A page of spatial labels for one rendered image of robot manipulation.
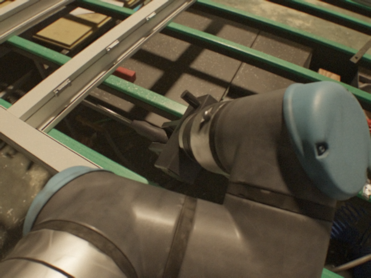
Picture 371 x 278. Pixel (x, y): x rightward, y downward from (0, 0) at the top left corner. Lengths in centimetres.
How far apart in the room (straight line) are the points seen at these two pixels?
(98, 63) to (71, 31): 72
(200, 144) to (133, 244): 14
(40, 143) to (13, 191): 117
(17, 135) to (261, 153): 46
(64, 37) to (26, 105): 81
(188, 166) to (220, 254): 18
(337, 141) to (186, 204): 12
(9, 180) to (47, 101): 115
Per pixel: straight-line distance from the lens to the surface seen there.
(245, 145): 20
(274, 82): 120
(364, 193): 63
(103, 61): 70
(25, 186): 164
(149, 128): 47
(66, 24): 146
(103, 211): 18
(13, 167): 174
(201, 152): 27
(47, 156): 49
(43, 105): 60
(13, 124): 57
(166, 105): 60
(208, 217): 19
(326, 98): 19
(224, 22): 155
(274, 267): 19
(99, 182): 20
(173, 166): 33
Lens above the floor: 131
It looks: 54 degrees down
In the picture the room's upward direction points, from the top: 5 degrees clockwise
